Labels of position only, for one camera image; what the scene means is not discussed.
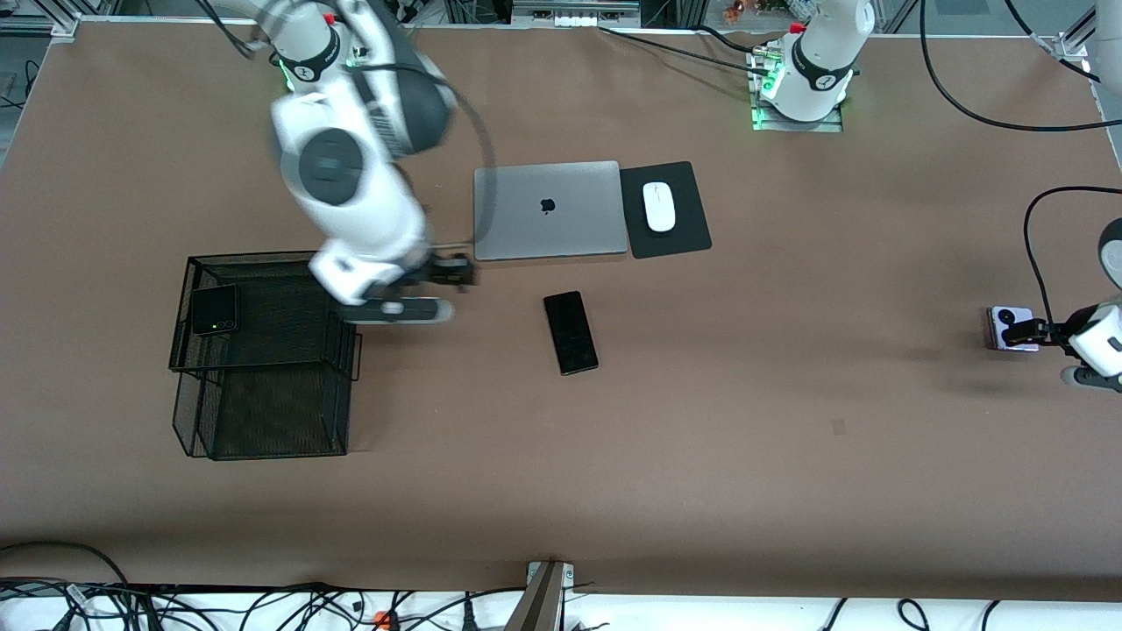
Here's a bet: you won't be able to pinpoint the lilac flip phone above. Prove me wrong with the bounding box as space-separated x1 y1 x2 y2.
988 306 1040 353

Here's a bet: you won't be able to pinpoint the long black slab phone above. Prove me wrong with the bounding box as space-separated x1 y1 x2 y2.
543 291 600 376

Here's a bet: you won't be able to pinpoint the small black flip phone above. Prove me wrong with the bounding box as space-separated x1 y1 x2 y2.
191 284 239 337

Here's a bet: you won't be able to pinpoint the silver closed laptop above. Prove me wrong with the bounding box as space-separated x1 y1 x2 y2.
473 160 630 262

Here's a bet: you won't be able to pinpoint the black mesh two-tier tray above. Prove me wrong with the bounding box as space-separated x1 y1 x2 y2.
169 251 364 460

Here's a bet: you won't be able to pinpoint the white computer mouse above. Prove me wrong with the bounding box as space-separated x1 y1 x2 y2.
643 181 677 233

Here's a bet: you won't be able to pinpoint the black mouse pad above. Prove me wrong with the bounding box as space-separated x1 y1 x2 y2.
620 160 713 259

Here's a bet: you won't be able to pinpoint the grey power strip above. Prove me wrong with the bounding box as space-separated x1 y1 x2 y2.
511 0 643 29

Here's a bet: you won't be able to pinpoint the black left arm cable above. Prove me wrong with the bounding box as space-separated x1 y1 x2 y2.
919 0 1122 330

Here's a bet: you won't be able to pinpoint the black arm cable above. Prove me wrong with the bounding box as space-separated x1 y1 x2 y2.
919 0 1122 330
197 0 501 255

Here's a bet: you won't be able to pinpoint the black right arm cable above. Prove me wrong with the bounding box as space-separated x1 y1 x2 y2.
197 0 501 255

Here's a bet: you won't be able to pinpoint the black table cable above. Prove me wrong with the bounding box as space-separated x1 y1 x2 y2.
599 25 772 76
697 24 769 53

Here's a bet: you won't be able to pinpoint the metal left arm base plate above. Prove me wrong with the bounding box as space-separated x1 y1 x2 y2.
752 101 844 133

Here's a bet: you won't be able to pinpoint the grey metal camera post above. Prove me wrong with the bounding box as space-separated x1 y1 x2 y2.
504 561 577 631

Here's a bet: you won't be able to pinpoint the tangled black floor cables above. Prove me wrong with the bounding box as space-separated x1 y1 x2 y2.
0 578 527 631

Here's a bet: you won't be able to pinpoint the black looped floor cable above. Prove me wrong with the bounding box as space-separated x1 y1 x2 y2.
0 541 132 590

